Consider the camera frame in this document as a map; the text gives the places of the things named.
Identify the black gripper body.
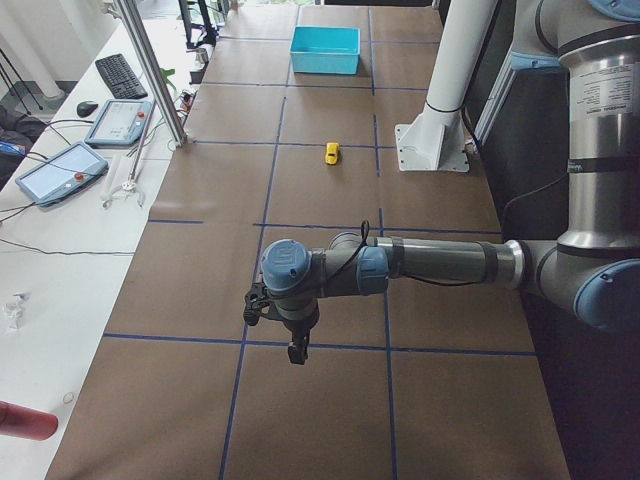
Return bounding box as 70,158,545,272
283,308,319,345

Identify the far teach pendant tablet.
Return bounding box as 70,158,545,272
84,99,152,148

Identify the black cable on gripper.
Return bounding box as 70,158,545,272
324,219,481,294

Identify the aluminium frame post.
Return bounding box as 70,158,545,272
113,0,187,147

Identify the red cylinder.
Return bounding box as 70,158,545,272
1,401,59,441

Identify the teal plastic bin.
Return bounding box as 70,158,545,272
290,26,361,75

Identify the crumpled white paper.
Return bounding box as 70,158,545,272
3,292,31,330

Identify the near teach pendant tablet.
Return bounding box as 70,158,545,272
15,142,108,207

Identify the white reacher grabber tool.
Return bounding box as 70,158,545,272
101,112,154,210

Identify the yellow beetle toy car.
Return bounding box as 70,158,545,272
324,142,340,165

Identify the teach pendant tablet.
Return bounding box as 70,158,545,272
15,142,108,207
84,99,152,148

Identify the black keyboard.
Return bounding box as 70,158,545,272
94,54,148,99

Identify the black computer mouse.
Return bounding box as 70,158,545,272
76,101,99,118

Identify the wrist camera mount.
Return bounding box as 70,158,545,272
243,281,273,327

